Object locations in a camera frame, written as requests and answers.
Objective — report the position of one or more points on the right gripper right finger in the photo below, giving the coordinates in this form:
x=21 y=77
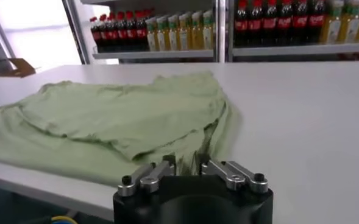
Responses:
x=237 y=178

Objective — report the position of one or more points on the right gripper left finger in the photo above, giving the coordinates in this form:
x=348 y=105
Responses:
x=148 y=179

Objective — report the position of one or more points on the green t-shirt with red print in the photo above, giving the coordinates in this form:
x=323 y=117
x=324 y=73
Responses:
x=106 y=121

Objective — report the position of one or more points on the white metal shelf rack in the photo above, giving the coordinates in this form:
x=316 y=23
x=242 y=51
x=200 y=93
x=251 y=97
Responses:
x=154 y=54
x=304 y=48

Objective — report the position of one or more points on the yellow juice bottle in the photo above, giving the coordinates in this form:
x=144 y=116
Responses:
x=331 y=29
x=350 y=29
x=173 y=36
x=184 y=36
x=197 y=35
x=208 y=33
x=151 y=38
x=162 y=37

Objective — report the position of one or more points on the red-cap cola bottle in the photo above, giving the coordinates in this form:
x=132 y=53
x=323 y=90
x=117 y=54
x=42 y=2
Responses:
x=112 y=33
x=96 y=35
x=270 y=25
x=241 y=25
x=300 y=23
x=141 y=32
x=131 y=32
x=122 y=33
x=285 y=24
x=255 y=25
x=104 y=34
x=315 y=22

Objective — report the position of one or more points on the brown cardboard box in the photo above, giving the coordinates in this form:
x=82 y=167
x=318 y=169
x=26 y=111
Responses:
x=17 y=68

